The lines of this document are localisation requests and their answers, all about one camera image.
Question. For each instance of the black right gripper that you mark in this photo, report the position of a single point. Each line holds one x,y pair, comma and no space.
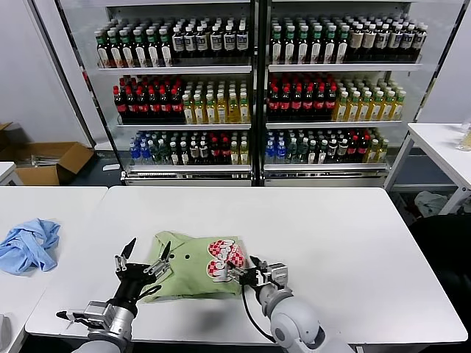
254,277

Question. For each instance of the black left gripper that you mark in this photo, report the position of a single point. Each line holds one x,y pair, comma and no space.
134,281

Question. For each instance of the light green t-shirt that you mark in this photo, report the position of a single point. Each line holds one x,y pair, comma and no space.
191,272

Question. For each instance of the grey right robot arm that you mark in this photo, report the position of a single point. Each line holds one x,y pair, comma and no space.
294,320

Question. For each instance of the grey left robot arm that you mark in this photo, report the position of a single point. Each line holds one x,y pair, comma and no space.
121,323

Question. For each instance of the glass door drink cabinet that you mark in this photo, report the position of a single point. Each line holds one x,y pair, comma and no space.
323,176
190,176

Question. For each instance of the white paper scrap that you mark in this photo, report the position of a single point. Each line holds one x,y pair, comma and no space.
111,167

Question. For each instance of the crumpled light blue garment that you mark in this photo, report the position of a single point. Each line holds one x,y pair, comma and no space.
39,250

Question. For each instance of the white cabinet shelf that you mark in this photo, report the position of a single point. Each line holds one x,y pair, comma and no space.
323,167
183,127
345,68
183,168
176,70
330,125

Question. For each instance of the blue water bottle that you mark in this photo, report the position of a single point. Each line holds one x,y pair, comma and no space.
269,154
144,156
133,156
280,154

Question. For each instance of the green tinted water bottle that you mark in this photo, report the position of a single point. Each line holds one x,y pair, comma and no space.
301,152
155,156
291,152

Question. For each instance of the white cap dark drink bottle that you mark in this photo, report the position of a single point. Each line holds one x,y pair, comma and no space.
174,156
331,150
204,154
194,154
311,156
184,156
342,150
321,154

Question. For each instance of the small yellow juice bottle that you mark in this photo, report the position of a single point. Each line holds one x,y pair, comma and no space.
234,156
372,152
382,151
243,156

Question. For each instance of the small red cap cola bottle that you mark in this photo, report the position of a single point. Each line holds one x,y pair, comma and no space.
352,150
361,149
224,152
214,152

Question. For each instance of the open brown cardboard box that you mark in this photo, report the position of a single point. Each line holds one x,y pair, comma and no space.
73,158

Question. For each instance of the metal parts in carton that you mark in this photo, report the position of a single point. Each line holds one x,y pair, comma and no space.
43,160

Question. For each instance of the green cap yellow juice bottle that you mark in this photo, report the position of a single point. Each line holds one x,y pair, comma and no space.
233,110
341,110
244,110
396,108
375,110
221,110
364,110
386,109
353,110
198,112
188,112
210,112

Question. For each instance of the small white table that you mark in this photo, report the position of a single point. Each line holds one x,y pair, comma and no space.
6,171

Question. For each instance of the pale crumpled cloth heap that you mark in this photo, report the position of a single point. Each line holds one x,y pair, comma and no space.
430,204

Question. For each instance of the black chair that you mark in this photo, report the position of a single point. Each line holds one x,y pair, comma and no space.
445,250

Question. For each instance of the green cap tea bottle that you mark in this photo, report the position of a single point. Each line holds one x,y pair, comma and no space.
315,51
329,51
141,55
166,55
116,55
276,51
154,55
289,51
104,55
129,55
302,51
342,51

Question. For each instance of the blue label dark drink bottle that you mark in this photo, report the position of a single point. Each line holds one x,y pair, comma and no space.
201,43
241,42
216,43
229,42
178,45
189,44

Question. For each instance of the white side table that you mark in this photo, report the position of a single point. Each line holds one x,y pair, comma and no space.
434,136

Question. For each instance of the yellow liquid plastic bottle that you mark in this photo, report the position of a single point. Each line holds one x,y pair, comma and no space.
466,141

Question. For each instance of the beige label dark drink bottle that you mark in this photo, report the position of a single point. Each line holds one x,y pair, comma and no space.
419,39
368,40
394,40
382,40
355,40
407,40

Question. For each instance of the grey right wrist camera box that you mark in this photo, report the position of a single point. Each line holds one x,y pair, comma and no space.
277,274

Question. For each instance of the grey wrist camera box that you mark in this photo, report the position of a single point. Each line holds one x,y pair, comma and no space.
97,312
277,274

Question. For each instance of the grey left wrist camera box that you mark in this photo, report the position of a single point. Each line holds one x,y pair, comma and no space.
97,312

